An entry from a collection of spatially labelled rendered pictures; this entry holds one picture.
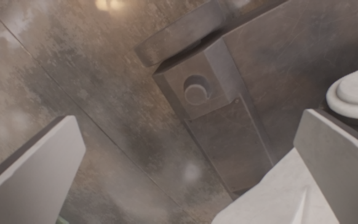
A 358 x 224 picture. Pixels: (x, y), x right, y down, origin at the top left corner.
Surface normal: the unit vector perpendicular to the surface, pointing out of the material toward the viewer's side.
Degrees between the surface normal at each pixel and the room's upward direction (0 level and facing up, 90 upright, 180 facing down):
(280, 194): 112
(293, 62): 0
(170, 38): 2
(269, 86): 0
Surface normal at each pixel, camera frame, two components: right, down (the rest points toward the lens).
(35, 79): -0.12, 0.47
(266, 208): -0.25, -0.97
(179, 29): 0.05, 0.36
